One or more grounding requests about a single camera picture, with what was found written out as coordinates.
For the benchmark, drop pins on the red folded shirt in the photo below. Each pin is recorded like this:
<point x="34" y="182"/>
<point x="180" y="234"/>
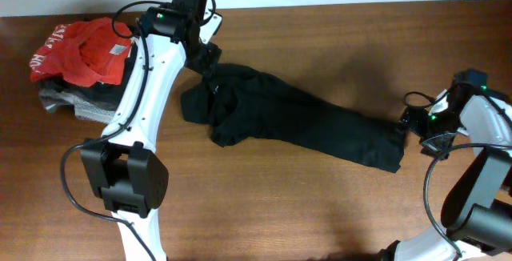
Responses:
<point x="83" y="53"/>

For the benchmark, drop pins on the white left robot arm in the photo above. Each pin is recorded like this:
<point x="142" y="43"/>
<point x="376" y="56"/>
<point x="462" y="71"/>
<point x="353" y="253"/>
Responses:
<point x="122" y="166"/>

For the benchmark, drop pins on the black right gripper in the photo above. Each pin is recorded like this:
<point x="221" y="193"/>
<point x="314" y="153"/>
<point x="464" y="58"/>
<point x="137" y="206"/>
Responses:
<point x="411" y="119"/>

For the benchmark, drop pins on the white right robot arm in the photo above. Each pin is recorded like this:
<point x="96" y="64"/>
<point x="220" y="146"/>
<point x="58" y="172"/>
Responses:
<point x="473" y="222"/>

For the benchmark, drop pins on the grey folded garment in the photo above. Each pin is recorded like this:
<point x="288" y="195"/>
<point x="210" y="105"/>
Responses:
<point x="83" y="108"/>

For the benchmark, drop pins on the black folded garment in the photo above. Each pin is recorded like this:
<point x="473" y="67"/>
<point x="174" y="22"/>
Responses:
<point x="99" y="91"/>

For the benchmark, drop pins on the black t-shirt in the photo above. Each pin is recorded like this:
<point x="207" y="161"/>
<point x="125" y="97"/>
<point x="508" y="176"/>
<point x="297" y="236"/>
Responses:
<point x="239" y="102"/>

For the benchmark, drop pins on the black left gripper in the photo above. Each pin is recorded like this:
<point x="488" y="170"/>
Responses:
<point x="205" y="63"/>

